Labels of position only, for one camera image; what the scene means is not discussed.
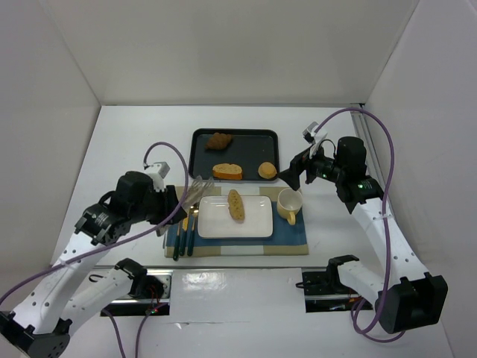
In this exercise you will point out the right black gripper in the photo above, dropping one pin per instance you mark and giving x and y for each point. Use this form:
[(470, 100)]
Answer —
[(300, 165)]

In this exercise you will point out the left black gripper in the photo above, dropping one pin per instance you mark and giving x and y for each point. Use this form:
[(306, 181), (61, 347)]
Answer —
[(168, 203)]

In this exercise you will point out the metal tongs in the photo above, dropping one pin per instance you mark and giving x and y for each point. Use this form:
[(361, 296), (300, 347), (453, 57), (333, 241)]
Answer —
[(196, 190)]

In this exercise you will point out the long bread slice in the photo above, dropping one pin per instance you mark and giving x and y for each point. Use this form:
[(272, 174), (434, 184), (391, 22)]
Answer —
[(236, 206)]

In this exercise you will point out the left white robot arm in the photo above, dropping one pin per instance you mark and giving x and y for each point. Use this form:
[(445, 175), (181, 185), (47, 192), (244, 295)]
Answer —
[(42, 325)]

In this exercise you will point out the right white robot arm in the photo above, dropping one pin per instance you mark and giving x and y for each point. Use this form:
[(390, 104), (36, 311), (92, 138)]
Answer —
[(407, 296)]

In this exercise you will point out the orange crust bread slice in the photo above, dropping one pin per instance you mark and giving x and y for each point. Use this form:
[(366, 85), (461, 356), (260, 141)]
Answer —
[(227, 171)]

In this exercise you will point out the dark brown bread piece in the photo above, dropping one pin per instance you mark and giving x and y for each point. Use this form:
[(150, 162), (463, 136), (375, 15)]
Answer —
[(218, 141)]

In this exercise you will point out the round bun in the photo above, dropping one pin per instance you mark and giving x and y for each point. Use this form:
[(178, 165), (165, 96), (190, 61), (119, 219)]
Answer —
[(267, 170)]

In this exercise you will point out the yellow mug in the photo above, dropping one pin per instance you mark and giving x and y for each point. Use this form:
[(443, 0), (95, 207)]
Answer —
[(289, 204)]

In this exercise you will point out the white rectangular plate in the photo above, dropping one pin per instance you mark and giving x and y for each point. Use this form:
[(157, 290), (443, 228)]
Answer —
[(215, 221)]

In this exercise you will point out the black baking tray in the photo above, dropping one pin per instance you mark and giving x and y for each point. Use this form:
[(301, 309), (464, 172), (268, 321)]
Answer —
[(248, 149)]

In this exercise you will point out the gold knife green handle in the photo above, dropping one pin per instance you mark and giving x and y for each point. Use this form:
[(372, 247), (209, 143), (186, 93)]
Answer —
[(183, 236)]

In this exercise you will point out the gold fork green handle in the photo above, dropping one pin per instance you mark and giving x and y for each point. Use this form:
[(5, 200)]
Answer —
[(176, 251)]

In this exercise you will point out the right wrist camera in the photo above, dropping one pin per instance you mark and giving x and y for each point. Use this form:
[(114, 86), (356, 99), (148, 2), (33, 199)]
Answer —
[(314, 136)]

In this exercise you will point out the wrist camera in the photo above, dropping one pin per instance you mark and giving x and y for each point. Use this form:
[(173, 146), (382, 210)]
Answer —
[(157, 172), (314, 136)]

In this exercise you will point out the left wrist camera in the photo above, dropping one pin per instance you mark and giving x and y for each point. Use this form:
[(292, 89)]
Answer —
[(157, 172)]

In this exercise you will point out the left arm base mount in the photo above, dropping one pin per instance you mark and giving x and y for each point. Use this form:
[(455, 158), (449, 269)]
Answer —
[(147, 294)]

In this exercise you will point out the aluminium rail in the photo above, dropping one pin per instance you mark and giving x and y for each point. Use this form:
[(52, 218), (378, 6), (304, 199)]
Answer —
[(360, 123)]

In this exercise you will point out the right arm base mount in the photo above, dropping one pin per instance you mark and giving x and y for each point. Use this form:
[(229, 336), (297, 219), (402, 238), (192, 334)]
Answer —
[(320, 296)]

